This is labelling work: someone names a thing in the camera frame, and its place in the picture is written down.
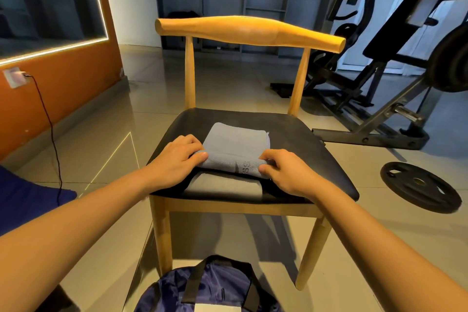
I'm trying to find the person's right hand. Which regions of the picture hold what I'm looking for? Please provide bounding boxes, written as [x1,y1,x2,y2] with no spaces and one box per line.
[258,149,323,200]

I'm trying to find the mirror with lit frame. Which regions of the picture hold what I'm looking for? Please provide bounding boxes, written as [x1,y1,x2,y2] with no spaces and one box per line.
[0,0,110,67]

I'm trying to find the wooden chair with black seat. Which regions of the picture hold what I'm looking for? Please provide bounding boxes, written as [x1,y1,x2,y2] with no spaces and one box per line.
[148,16,361,291]

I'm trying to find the black bag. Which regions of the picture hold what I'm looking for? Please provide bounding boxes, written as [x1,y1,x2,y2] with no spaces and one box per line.
[166,10,201,20]

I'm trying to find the white wall socket with charger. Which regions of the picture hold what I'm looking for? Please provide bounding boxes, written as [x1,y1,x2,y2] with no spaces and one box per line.
[3,66,33,89]

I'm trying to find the large black loaded weight plate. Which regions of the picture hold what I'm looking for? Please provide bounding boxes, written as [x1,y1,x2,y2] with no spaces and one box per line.
[426,22,468,94]

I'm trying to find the person's right forearm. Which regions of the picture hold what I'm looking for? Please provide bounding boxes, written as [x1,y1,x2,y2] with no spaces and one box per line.
[309,191,468,312]

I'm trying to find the black gym weight machine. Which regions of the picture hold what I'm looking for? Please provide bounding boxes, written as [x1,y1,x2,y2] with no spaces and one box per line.
[270,0,468,151]

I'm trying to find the navy blue duffel bag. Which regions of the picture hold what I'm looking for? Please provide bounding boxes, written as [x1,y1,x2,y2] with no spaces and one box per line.
[133,255,283,312]

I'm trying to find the blue-grey towel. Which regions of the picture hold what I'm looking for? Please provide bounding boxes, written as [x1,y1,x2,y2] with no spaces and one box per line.
[183,122,272,200]

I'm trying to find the black charging cable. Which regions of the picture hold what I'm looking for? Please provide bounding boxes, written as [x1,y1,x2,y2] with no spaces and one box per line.
[24,74,65,197]

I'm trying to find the person's left forearm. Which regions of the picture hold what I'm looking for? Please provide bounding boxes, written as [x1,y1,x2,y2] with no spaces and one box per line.
[0,166,162,312]

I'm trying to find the dark blue cloth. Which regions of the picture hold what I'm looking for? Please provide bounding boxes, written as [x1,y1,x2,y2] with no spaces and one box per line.
[0,165,78,237]

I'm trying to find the person's left hand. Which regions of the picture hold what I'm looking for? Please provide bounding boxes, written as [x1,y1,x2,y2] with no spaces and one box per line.
[146,134,209,192]

